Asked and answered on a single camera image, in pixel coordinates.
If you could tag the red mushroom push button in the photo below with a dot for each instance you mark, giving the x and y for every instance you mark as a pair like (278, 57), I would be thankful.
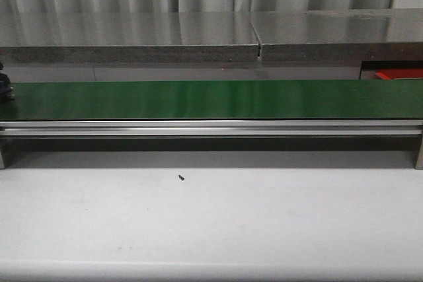
(6, 90)

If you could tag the grey stone counter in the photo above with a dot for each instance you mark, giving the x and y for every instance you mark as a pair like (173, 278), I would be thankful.
(302, 45)

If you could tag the green conveyor belt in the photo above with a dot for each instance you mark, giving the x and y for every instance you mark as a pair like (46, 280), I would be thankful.
(217, 100)

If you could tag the red tray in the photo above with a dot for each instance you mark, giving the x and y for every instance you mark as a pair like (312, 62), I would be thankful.
(400, 74)

